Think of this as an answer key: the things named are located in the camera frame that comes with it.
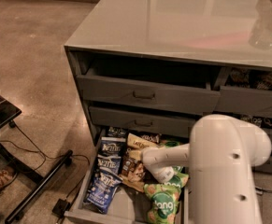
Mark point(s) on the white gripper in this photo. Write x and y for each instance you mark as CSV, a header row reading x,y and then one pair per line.
x,y
162,174

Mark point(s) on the brown sea salt chip bag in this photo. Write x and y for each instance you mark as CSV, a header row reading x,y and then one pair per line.
x,y
133,172

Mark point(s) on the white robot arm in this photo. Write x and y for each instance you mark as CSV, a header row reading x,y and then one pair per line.
x,y
220,154

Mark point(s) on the upper green dang bag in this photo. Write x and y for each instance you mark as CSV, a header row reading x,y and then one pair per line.
x,y
170,143

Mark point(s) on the green dang bag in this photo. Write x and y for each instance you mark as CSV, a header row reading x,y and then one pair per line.
x,y
170,143
179,179
164,203

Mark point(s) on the middle green dang bag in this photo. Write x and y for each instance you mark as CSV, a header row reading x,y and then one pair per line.
x,y
179,179

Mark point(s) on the brown chip bag behind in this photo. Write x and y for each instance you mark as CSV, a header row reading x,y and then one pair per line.
x,y
152,137

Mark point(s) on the lower green dang bag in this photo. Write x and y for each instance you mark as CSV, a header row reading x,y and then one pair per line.
x,y
164,203

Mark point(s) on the middle left grey drawer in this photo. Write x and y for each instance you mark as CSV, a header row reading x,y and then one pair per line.
x,y
141,122

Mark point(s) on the middle blue kettle chip bag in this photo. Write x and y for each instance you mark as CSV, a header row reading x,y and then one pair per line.
x,y
113,163

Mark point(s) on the blue kettle chip bag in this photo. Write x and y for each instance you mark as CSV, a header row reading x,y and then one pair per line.
x,y
102,189
112,146
113,163

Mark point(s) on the upper blue kettle chip bag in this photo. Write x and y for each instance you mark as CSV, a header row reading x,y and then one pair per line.
x,y
112,146

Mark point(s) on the dark chip bag at back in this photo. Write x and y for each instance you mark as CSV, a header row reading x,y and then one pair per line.
x,y
116,132

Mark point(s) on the bottom left open drawer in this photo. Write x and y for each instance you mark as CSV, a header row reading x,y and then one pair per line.
x,y
128,206

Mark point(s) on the lower blue kettle chip bag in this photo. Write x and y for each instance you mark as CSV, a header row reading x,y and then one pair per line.
x,y
102,189

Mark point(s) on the top left grey drawer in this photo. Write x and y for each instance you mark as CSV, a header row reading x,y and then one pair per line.
x,y
123,91

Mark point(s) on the grey drawer cabinet counter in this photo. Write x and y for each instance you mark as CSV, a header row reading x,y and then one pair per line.
x,y
191,43

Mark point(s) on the top right grey drawer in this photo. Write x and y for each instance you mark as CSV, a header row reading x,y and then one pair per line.
x,y
247,92

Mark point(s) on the white power strip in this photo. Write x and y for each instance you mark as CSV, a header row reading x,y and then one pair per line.
x,y
261,191

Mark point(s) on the black power adapter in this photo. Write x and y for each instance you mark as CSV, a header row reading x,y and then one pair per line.
x,y
60,207

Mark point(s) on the black metal stand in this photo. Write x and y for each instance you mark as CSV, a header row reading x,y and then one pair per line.
x,y
8,112

